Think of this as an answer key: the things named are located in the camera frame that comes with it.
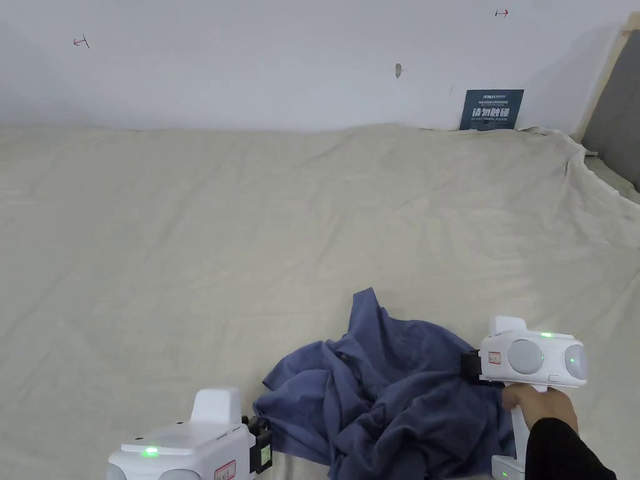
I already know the grey padded headboard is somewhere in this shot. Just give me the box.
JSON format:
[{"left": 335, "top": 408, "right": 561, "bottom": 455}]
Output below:
[{"left": 573, "top": 11, "right": 640, "bottom": 177}]

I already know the person's right hand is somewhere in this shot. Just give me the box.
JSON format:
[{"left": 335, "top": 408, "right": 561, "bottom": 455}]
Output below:
[{"left": 500, "top": 386, "right": 580, "bottom": 437}]

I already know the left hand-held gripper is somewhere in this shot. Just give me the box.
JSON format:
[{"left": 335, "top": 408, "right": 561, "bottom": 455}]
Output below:
[{"left": 104, "top": 387, "right": 274, "bottom": 480}]

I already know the dark blue sign card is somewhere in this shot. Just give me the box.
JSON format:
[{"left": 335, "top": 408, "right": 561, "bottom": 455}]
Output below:
[{"left": 458, "top": 89, "right": 526, "bottom": 132}]

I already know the dark blue shirt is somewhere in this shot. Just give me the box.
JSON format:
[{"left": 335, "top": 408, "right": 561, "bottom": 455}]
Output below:
[{"left": 252, "top": 287, "right": 517, "bottom": 480}]

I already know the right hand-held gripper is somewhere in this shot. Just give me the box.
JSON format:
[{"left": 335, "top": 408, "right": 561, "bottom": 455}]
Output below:
[{"left": 460, "top": 315, "right": 589, "bottom": 480}]

